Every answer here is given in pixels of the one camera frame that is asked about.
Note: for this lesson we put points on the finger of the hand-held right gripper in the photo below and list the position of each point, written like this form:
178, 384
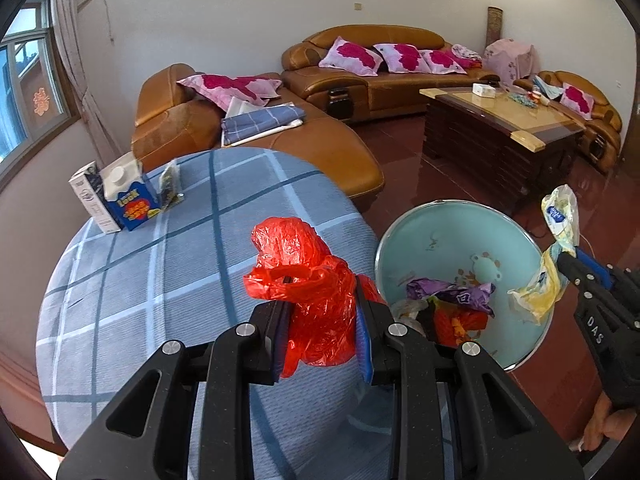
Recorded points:
580, 275
600, 272

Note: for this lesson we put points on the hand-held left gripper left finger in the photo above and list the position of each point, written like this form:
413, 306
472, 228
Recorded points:
272, 345

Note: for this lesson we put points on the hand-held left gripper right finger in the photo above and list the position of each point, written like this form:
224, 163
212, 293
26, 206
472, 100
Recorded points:
365, 355

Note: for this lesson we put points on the white and yellow plastic bag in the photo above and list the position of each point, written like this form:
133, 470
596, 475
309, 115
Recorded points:
562, 215

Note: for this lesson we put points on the red plastic bag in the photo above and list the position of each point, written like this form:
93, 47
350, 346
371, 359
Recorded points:
310, 280

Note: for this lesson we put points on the orange snack packet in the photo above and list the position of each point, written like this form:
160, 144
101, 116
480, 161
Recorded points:
457, 325

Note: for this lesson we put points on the purple and white wrapper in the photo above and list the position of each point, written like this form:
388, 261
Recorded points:
450, 292

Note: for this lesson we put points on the person's right hand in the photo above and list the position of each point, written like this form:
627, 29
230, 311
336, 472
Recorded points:
607, 422

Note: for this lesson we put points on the brown leather armchair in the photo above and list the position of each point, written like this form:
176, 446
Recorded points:
602, 125

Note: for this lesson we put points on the dark wooden coffee table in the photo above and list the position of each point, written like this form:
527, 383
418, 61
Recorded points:
480, 145

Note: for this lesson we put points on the pink floral pillow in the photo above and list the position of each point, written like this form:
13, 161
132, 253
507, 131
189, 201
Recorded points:
402, 58
350, 57
225, 87
577, 100
440, 61

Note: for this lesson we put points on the small teal object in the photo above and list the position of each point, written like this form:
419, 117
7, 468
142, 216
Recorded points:
521, 100

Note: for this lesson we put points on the brown leather chaise sofa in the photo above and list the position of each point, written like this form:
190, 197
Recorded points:
300, 160

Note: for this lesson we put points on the light blue cloth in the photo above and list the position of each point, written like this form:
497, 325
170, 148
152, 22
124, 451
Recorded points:
547, 87

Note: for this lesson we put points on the small clear snack packet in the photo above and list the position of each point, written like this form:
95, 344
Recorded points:
169, 185

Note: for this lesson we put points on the blue drink carton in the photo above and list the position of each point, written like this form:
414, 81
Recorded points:
132, 205

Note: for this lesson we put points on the small white box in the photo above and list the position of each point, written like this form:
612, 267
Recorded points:
484, 90

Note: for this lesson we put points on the folded blue plaid sheet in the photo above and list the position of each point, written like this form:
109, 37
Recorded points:
260, 125

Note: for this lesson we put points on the pink cloth cover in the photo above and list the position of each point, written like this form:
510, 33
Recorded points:
510, 60

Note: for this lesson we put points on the white folded cloth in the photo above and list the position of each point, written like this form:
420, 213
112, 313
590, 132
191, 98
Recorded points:
242, 109

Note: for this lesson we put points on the white milk carton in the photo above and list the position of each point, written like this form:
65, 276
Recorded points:
87, 195

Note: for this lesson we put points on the crumpled floral cloth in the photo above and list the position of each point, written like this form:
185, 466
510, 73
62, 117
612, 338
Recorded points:
467, 56

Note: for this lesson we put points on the long brown leather sofa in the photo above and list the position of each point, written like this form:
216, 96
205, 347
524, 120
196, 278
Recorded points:
400, 95

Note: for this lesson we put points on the rolled woven mat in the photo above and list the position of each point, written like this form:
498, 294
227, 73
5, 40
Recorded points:
495, 27

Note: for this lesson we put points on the red window decoration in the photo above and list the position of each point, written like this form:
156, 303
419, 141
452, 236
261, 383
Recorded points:
42, 102

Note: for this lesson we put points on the pale pink curtain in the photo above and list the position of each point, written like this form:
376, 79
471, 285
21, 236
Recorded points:
80, 60

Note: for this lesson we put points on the window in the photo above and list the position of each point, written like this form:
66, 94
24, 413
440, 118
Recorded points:
30, 80

